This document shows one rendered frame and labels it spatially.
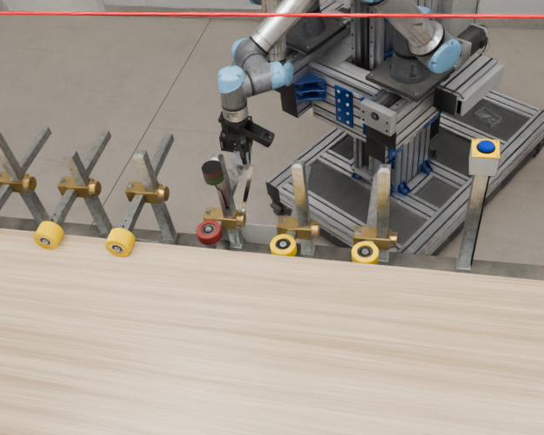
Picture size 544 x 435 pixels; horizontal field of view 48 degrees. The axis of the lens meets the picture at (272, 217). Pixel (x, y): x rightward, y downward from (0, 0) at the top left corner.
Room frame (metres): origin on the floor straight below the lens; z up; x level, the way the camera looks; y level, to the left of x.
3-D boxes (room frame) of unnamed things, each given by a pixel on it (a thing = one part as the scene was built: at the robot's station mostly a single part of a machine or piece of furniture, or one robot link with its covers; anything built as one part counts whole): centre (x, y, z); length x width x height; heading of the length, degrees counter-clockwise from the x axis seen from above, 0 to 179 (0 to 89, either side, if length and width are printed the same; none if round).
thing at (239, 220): (1.40, 0.16, 0.85); 0.14 x 0.06 x 0.05; 71
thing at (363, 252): (1.11, -0.26, 0.85); 0.08 x 0.08 x 0.11
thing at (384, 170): (1.23, -0.34, 0.89); 0.04 x 0.04 x 0.48; 71
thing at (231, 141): (1.45, 0.06, 1.16); 0.09 x 0.08 x 0.12; 70
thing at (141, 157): (1.47, 0.37, 0.89); 0.04 x 0.04 x 0.48; 71
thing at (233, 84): (1.45, 0.05, 1.32); 0.09 x 0.08 x 0.11; 106
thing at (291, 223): (1.32, -0.08, 0.83); 0.14 x 0.06 x 0.05; 71
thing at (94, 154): (1.60, 0.63, 0.95); 0.50 x 0.04 x 0.04; 161
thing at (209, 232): (1.31, 0.21, 0.85); 0.08 x 0.08 x 0.11
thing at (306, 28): (2.16, -0.26, 1.09); 0.15 x 0.15 x 0.10
